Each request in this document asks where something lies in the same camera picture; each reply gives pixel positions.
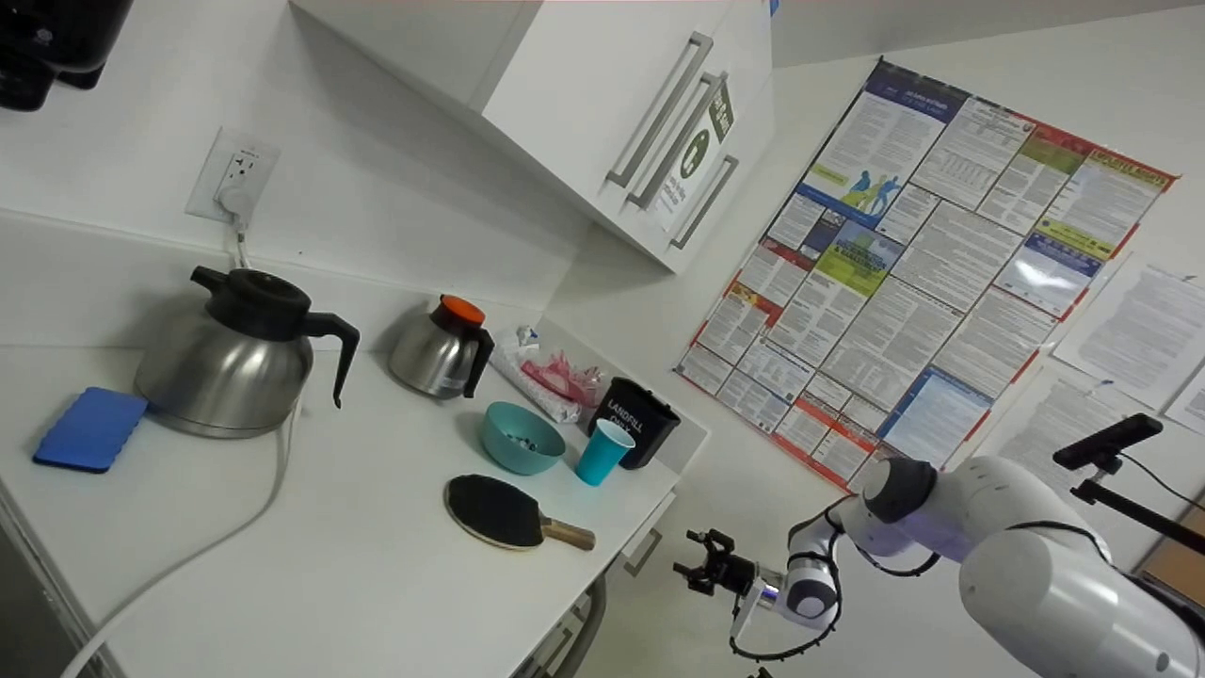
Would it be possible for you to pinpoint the blue plastic cup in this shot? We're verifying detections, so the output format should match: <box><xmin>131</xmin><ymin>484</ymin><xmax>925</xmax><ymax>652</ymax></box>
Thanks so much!
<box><xmin>574</xmin><ymin>416</ymin><xmax>639</xmax><ymax>490</ymax></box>

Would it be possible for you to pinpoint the white wall cabinet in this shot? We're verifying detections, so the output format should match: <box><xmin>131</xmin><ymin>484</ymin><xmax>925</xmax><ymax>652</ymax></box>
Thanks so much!
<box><xmin>287</xmin><ymin>0</ymin><xmax>785</xmax><ymax>281</ymax></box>

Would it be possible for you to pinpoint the white wall outlet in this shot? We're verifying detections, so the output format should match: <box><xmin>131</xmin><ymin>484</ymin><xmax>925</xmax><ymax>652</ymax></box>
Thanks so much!
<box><xmin>186</xmin><ymin>125</ymin><xmax>284</xmax><ymax>234</ymax></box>

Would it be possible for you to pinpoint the steel cabinet handle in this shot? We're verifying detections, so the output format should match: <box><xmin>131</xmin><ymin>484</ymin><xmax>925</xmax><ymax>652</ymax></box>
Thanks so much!
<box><xmin>667</xmin><ymin>151</ymin><xmax>741</xmax><ymax>253</ymax></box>
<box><xmin>627</xmin><ymin>71</ymin><xmax>735</xmax><ymax>210</ymax></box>
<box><xmin>604</xmin><ymin>32</ymin><xmax>715</xmax><ymax>191</ymax></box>

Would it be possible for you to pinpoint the black camera on stand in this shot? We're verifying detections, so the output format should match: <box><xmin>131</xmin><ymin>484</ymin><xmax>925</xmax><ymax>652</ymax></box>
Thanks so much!
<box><xmin>1051</xmin><ymin>411</ymin><xmax>1205</xmax><ymax>559</ymax></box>

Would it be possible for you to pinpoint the steel drawer handle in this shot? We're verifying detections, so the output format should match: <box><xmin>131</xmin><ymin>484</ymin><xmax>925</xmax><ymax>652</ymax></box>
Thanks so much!
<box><xmin>620</xmin><ymin>525</ymin><xmax>667</xmax><ymax>582</ymax></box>

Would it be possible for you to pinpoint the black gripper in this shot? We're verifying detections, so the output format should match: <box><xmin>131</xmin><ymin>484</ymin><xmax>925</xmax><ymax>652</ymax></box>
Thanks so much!
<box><xmin>671</xmin><ymin>525</ymin><xmax>771</xmax><ymax>612</ymax></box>

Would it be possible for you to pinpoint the large printed wall poster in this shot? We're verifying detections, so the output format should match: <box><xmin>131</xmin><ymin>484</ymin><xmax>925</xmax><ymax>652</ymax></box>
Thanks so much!
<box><xmin>671</xmin><ymin>53</ymin><xmax>1179</xmax><ymax>498</ymax></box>

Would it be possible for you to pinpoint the teal bowl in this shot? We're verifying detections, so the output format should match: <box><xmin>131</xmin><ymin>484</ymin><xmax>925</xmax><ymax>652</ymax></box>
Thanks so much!
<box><xmin>474</xmin><ymin>399</ymin><xmax>568</xmax><ymax>478</ymax></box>

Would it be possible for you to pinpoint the clear packet tray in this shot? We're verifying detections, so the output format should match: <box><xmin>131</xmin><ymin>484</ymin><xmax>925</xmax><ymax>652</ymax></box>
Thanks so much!
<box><xmin>490</xmin><ymin>318</ymin><xmax>618</xmax><ymax>430</ymax></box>

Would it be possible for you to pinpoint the white power cable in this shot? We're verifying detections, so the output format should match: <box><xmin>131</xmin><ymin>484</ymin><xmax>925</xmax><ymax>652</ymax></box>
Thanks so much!
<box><xmin>52</xmin><ymin>185</ymin><xmax>307</xmax><ymax>678</ymax></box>

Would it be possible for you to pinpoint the steel carafe orange lid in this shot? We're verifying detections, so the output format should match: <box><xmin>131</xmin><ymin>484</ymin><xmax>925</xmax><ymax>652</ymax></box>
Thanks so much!
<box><xmin>381</xmin><ymin>293</ymin><xmax>496</xmax><ymax>406</ymax></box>

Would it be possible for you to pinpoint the white drawer front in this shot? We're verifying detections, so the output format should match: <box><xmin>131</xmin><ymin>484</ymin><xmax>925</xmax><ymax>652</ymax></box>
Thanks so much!
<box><xmin>588</xmin><ymin>490</ymin><xmax>689</xmax><ymax>620</ymax></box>

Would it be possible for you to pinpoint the white paper sheet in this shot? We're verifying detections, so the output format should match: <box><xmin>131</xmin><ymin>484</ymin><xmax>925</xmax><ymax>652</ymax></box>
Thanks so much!
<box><xmin>1051</xmin><ymin>257</ymin><xmax>1205</xmax><ymax>416</ymax></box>
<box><xmin>976</xmin><ymin>361</ymin><xmax>1124</xmax><ymax>478</ymax></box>

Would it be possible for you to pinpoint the black device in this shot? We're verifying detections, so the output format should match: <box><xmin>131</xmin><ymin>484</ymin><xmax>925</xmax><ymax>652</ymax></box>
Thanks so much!
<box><xmin>0</xmin><ymin>0</ymin><xmax>137</xmax><ymax>114</ymax></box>

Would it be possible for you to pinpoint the black plastic container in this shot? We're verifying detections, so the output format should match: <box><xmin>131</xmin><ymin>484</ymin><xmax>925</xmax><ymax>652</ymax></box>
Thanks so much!
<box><xmin>585</xmin><ymin>372</ymin><xmax>684</xmax><ymax>475</ymax></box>

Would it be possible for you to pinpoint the steel kettle black lid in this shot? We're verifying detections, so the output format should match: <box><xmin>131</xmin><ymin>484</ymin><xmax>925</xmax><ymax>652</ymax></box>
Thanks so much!
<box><xmin>127</xmin><ymin>264</ymin><xmax>366</xmax><ymax>446</ymax></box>

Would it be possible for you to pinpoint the blue sponge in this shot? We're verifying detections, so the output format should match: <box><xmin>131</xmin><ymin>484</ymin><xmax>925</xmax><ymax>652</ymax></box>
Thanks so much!
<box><xmin>29</xmin><ymin>385</ymin><xmax>152</xmax><ymax>478</ymax></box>

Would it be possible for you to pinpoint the green and white safety sign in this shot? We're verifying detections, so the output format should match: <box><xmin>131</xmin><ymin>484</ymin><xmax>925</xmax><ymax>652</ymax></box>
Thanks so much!
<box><xmin>651</xmin><ymin>75</ymin><xmax>741</xmax><ymax>225</ymax></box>

